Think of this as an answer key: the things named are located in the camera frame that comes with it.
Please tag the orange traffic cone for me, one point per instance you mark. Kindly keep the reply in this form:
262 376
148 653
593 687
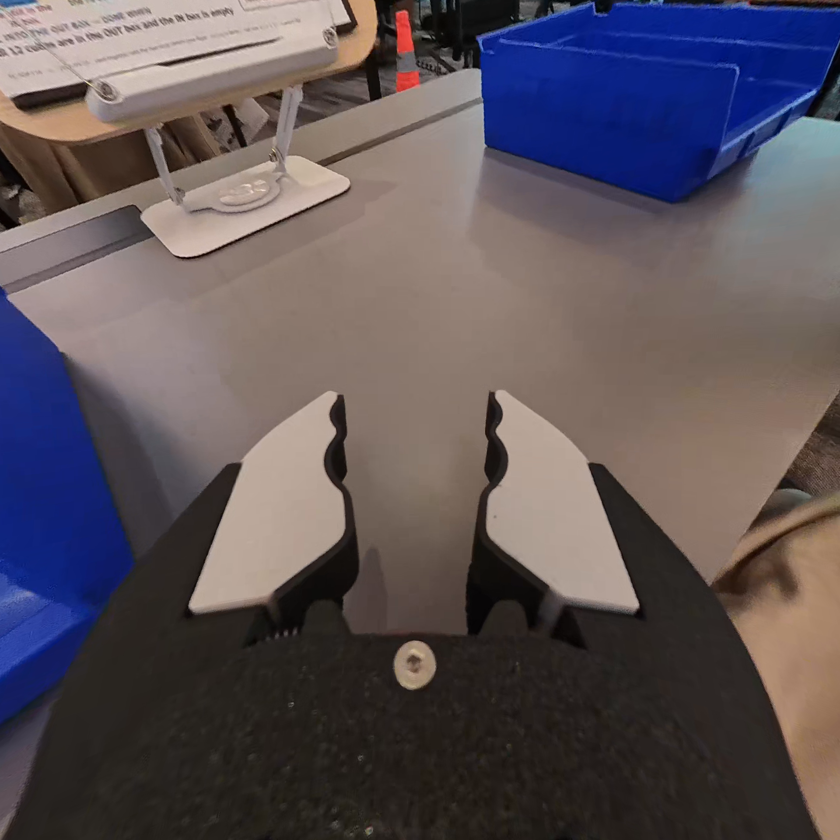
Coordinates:
407 62

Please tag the printed instruction sheet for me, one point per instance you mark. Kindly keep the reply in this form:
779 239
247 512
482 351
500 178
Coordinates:
164 26

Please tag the blue plastic bin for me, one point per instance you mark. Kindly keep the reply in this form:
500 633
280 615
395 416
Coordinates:
623 118
52 492

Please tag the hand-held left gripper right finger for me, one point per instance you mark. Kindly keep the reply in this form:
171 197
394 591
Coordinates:
558 518

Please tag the black clipboard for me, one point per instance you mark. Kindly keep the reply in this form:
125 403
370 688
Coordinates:
46 98

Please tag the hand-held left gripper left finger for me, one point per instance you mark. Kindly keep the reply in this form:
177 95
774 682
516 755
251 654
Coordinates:
275 518

